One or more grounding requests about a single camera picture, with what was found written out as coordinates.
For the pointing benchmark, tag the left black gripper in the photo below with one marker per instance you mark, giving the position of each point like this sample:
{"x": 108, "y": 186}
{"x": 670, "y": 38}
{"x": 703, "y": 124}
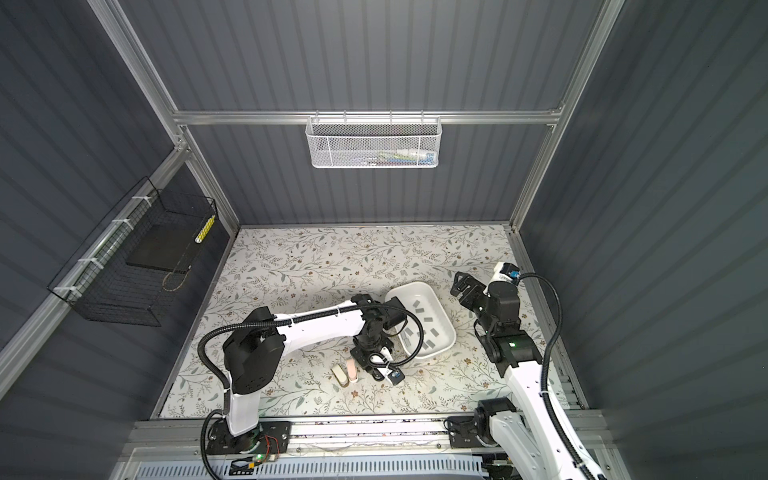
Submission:
{"x": 364, "y": 359}

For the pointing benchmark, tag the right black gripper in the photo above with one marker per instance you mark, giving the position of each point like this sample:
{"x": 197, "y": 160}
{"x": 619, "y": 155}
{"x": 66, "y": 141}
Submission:
{"x": 477, "y": 289}

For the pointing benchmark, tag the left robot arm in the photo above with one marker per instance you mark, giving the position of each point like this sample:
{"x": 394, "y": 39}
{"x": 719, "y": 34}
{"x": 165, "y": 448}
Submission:
{"x": 255, "y": 349}

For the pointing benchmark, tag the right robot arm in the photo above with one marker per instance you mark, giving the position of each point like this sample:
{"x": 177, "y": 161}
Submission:
{"x": 529, "y": 424}

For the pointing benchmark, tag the white plastic tray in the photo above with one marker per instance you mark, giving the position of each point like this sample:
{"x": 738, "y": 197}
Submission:
{"x": 420, "y": 299}

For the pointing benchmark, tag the white vent strip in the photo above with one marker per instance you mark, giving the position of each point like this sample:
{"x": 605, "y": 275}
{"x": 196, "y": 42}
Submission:
{"x": 360, "y": 467}

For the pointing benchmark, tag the yellow marker pen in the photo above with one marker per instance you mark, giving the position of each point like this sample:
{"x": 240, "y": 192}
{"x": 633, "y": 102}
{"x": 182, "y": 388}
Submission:
{"x": 205, "y": 229}

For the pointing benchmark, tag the black foam pad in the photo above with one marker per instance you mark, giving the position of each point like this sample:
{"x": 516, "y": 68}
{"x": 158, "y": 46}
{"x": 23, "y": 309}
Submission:
{"x": 165, "y": 248}

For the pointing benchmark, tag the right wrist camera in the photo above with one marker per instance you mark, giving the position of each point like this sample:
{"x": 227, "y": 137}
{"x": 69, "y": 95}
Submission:
{"x": 506, "y": 272}

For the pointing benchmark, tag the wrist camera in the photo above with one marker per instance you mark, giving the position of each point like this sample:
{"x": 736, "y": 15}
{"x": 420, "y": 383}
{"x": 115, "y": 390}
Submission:
{"x": 506, "y": 272}
{"x": 393, "y": 375}

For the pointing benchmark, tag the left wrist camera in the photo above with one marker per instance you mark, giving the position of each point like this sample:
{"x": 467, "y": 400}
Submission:
{"x": 393, "y": 375}

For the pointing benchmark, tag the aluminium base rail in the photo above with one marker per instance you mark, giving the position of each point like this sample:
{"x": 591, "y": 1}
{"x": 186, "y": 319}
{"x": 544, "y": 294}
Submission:
{"x": 386, "y": 433}

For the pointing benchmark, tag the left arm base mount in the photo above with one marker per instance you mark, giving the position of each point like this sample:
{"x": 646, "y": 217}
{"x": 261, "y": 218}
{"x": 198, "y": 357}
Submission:
{"x": 271, "y": 437}

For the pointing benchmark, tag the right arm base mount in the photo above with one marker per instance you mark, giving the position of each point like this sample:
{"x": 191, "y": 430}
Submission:
{"x": 464, "y": 433}

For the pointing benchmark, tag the white wire wall basket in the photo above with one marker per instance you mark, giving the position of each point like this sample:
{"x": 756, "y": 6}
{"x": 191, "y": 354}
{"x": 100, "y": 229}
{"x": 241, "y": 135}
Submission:
{"x": 387, "y": 144}

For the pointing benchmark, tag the black wire side basket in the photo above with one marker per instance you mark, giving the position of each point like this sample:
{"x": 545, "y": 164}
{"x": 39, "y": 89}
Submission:
{"x": 133, "y": 271}

